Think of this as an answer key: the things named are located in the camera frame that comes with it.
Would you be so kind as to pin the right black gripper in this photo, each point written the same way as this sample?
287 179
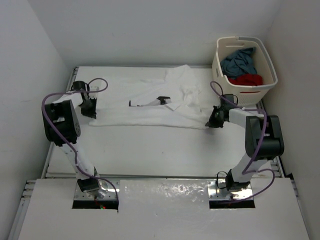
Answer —
212 123

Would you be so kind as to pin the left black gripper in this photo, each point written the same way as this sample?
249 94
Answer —
91 113

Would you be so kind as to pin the white printed t shirt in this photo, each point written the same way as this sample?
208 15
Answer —
173 100

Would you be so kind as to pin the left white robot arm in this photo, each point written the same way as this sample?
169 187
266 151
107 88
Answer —
62 128

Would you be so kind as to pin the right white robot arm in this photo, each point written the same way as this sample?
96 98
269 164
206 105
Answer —
263 139

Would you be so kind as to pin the cream plastic laundry basket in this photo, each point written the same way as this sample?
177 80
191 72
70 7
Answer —
247 95

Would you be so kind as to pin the red t shirt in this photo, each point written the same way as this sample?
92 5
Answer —
247 80

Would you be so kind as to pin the blue t shirt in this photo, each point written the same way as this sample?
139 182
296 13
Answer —
239 63

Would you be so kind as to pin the white foreground cover board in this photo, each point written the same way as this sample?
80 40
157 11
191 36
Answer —
161 210

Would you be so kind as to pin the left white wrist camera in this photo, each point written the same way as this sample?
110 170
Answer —
93 88

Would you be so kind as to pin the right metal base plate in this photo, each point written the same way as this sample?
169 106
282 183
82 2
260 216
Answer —
217 192

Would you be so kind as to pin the metal base plate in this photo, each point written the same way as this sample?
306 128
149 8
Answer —
217 192
101 189

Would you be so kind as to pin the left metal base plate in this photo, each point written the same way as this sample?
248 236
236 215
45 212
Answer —
101 189

